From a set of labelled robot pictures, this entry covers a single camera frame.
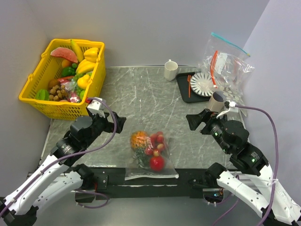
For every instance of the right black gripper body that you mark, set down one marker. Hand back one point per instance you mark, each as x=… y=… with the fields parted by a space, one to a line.
x=213 y=125

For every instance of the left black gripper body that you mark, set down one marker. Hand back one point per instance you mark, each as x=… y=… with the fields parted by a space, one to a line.
x=100 y=124

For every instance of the red toy strawberries bunch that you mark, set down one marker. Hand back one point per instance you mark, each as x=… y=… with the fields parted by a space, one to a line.
x=155 y=144

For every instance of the polka dot zip bag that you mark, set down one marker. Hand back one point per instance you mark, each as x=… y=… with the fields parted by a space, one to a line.
x=133 y=171

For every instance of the red toy apple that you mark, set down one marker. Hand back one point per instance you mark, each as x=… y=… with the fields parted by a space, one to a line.
x=157 y=163

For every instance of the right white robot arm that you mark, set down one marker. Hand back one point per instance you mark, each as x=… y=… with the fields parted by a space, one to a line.
x=270 y=201

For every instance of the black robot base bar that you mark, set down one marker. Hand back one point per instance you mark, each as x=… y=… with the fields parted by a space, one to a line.
x=150 y=186

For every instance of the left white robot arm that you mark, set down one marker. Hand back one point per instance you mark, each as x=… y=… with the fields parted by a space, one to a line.
x=43 y=187

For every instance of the clear zip bag orange seal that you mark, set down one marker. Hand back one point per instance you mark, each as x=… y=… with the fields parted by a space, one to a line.
x=227 y=73

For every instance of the clear zip bag blue seal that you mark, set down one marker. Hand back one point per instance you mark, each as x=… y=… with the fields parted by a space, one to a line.
x=217 y=42

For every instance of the beige paper cup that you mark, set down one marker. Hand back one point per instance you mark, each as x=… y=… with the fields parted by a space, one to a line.
x=216 y=102

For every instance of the green toy apple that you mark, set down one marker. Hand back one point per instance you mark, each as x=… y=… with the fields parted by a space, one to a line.
x=81 y=95

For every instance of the striped white plate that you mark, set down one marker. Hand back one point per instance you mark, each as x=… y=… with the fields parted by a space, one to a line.
x=201 y=84

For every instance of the green toy grapes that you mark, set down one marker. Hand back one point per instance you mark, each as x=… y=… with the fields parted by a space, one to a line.
x=76 y=88

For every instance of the black plastic tray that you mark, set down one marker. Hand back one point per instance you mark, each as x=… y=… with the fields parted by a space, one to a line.
x=182 y=82

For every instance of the yellow toy lemon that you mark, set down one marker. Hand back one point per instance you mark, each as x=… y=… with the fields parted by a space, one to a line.
x=84 y=81

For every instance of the brown toy longan bunch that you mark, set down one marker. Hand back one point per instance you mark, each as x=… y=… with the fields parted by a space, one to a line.
x=57 y=91

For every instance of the white ceramic mug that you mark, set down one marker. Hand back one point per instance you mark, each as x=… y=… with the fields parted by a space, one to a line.
x=170 y=70

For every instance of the yellow toy banana bunch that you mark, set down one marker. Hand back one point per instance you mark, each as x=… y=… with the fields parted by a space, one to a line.
x=85 y=66

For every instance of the green toy bell pepper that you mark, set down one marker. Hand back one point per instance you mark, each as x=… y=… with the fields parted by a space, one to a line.
x=68 y=71

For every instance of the green toy starfruit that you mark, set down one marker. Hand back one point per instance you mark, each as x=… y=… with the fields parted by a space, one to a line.
x=42 y=94

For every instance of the yellow toy bell pepper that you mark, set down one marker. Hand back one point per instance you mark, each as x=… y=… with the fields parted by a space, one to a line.
x=91 y=54

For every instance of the orange toy peach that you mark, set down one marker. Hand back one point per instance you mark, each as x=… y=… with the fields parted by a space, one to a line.
x=66 y=63

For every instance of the yellow plastic basket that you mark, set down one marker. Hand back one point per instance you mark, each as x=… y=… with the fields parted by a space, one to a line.
x=49 y=68

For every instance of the toy watermelon slice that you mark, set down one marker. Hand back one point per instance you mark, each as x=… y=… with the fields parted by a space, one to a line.
x=64 y=53

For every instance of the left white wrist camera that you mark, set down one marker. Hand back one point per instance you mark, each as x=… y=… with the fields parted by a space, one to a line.
x=96 y=106

